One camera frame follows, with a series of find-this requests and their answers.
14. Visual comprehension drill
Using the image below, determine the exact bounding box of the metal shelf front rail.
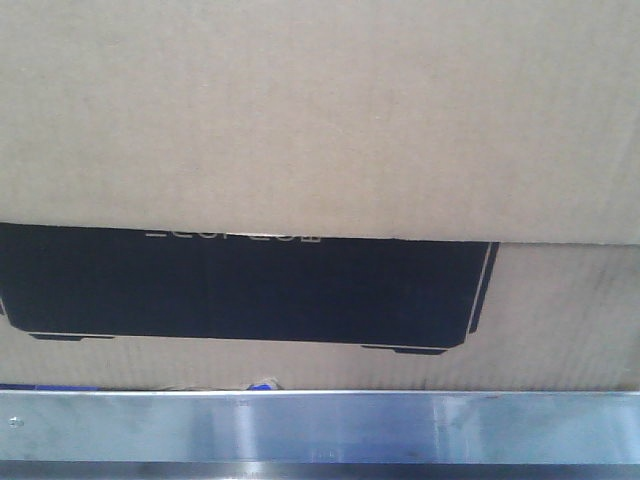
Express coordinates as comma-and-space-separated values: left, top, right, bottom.
1, 390, 639, 479

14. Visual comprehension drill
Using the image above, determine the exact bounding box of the blue plastic storage bin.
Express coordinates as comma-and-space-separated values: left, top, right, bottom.
247, 379, 281, 391

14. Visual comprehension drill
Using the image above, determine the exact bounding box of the brown cardboard box black print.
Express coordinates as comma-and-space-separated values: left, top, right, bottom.
1, 1, 639, 390

